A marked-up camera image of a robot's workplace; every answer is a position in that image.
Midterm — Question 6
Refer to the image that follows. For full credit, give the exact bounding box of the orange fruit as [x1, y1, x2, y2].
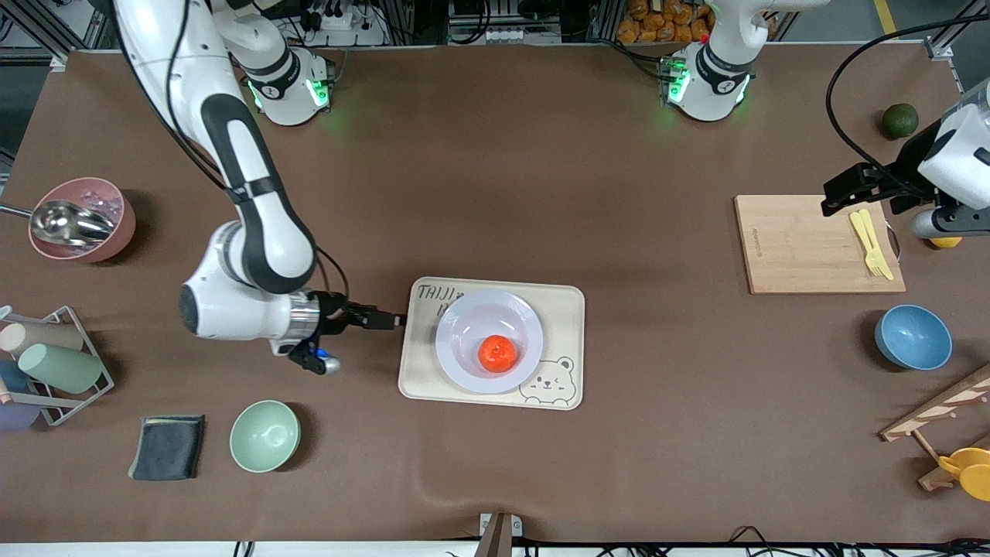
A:
[478, 335, 518, 374]

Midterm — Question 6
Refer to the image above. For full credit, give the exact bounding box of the yellow plastic knife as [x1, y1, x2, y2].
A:
[859, 209, 895, 281]

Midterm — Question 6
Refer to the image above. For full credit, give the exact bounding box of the metal scoop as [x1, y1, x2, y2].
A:
[0, 200, 117, 248]

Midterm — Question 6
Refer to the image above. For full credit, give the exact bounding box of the wooden cutting board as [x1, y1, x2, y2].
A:
[734, 194, 906, 296]

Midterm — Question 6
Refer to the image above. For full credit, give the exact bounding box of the yellow plastic fork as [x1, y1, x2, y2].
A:
[849, 210, 886, 278]

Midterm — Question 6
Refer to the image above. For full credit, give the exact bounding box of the cream tray with bear print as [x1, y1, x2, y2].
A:
[398, 276, 585, 411]

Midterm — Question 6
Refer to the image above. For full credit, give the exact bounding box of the white round plate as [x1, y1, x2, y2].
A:
[435, 289, 545, 394]

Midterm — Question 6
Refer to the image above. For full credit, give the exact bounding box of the dark grey folded cloth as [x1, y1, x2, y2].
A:
[128, 415, 206, 482]

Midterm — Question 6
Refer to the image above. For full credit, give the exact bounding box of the beige cup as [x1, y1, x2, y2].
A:
[0, 321, 84, 357]

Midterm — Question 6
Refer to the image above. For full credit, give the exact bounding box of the wooden cup stand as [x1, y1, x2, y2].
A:
[879, 364, 990, 492]

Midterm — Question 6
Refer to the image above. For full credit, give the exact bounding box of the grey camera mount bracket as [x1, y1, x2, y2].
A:
[474, 512, 523, 557]

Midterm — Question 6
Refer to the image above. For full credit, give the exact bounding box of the blue bowl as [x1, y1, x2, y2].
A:
[875, 304, 954, 371]

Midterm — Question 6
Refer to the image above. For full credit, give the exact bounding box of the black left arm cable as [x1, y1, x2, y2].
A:
[825, 14, 990, 194]

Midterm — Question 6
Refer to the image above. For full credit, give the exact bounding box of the white power strip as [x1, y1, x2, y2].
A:
[298, 0, 387, 46]

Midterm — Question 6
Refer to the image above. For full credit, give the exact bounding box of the yellow cup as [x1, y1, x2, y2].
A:
[938, 447, 990, 502]

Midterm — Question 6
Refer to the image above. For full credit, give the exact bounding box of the light green bowl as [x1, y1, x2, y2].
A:
[229, 400, 301, 473]

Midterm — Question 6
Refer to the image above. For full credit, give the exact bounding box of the dark green avocado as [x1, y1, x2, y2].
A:
[882, 103, 920, 141]

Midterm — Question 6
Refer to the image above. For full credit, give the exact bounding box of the bag of orange fruits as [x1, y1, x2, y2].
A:
[616, 0, 716, 44]

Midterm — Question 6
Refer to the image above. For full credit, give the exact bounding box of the green cup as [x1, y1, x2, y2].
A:
[18, 343, 104, 395]

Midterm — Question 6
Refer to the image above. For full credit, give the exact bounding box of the grey wire cup rack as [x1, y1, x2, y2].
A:
[0, 306, 115, 427]

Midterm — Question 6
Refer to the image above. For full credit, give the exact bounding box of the purple cup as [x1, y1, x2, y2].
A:
[0, 402, 41, 432]

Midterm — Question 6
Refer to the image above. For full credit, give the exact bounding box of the pink bowl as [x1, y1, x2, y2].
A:
[29, 178, 137, 265]

